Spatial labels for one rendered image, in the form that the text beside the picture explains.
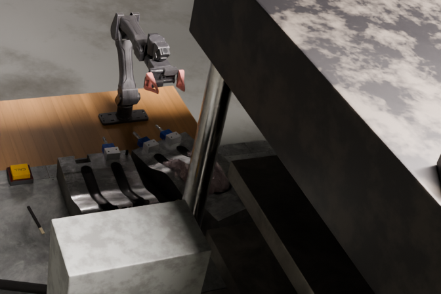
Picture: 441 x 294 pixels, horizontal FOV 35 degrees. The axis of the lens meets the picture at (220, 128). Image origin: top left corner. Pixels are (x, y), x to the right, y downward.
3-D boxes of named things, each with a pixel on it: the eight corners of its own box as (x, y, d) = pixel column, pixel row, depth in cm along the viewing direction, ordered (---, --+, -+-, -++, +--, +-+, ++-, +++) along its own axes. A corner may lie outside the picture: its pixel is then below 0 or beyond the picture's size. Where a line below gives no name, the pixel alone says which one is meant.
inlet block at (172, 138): (149, 132, 280) (151, 121, 277) (160, 128, 283) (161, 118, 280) (169, 150, 273) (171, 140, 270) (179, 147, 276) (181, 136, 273)
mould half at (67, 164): (56, 176, 253) (58, 147, 245) (125, 168, 264) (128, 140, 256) (91, 280, 218) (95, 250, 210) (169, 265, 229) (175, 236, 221)
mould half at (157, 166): (130, 161, 268) (133, 138, 261) (183, 142, 283) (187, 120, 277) (212, 244, 240) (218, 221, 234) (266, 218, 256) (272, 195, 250)
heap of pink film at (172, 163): (157, 164, 260) (159, 147, 256) (193, 150, 271) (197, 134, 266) (200, 206, 246) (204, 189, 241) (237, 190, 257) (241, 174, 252)
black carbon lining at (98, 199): (77, 170, 247) (79, 149, 242) (121, 165, 254) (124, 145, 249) (104, 240, 223) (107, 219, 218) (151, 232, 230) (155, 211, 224)
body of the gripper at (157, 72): (178, 69, 245) (170, 57, 250) (150, 71, 241) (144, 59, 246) (175, 84, 249) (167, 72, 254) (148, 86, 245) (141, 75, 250)
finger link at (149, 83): (173, 83, 237) (163, 67, 244) (153, 84, 234) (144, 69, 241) (170, 99, 241) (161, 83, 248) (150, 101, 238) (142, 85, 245)
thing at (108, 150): (96, 143, 263) (97, 132, 259) (109, 142, 265) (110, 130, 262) (105, 165, 253) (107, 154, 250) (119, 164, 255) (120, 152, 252)
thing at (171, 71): (191, 81, 241) (182, 66, 247) (172, 83, 237) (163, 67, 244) (188, 97, 245) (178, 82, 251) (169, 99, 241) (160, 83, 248)
